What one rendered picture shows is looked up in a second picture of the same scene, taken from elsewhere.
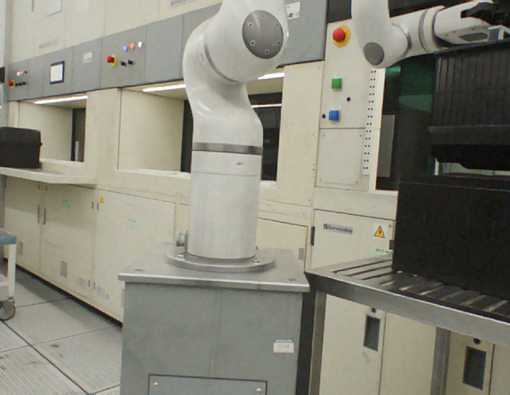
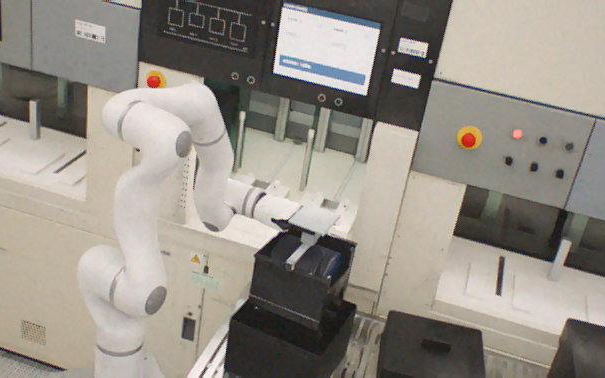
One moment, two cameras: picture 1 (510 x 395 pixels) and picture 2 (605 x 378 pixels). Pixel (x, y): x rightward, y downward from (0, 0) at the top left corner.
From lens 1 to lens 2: 1.54 m
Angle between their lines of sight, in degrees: 39
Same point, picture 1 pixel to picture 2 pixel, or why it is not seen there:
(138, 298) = not seen: outside the picture
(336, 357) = (157, 344)
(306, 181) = not seen: hidden behind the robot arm
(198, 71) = (97, 297)
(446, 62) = (261, 262)
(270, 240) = (81, 248)
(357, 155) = (174, 193)
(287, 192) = (99, 209)
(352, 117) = not seen: hidden behind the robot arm
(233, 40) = (138, 312)
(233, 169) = (132, 362)
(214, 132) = (119, 346)
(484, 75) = (282, 280)
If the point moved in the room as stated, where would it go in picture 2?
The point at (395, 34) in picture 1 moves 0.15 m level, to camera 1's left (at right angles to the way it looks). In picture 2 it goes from (226, 217) to (171, 224)
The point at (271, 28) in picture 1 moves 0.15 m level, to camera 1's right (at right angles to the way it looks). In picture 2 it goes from (160, 296) to (221, 286)
